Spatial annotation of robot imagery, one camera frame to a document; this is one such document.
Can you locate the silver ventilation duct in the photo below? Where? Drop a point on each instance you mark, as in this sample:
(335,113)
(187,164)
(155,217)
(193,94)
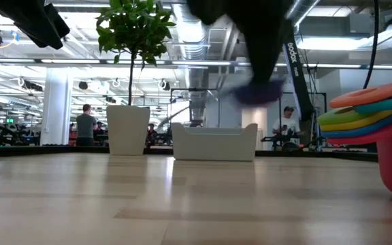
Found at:
(192,34)

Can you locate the white column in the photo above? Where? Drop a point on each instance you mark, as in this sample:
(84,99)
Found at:
(56,109)

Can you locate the grey plastic basket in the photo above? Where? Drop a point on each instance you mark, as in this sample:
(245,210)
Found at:
(213,146)

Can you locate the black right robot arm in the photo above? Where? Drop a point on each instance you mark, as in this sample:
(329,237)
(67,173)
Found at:
(216,8)

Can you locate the white plant pot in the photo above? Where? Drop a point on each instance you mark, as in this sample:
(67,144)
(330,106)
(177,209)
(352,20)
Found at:
(128,129)

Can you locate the black metal rack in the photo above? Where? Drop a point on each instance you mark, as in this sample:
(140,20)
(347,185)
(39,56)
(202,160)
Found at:
(325,112)

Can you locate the black Godox banner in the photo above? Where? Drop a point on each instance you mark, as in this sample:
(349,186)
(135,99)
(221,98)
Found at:
(296,75)

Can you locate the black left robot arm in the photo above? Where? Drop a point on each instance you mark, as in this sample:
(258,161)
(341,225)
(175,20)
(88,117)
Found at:
(36,24)

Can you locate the green leafy plant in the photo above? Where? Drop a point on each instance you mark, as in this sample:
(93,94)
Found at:
(134,30)

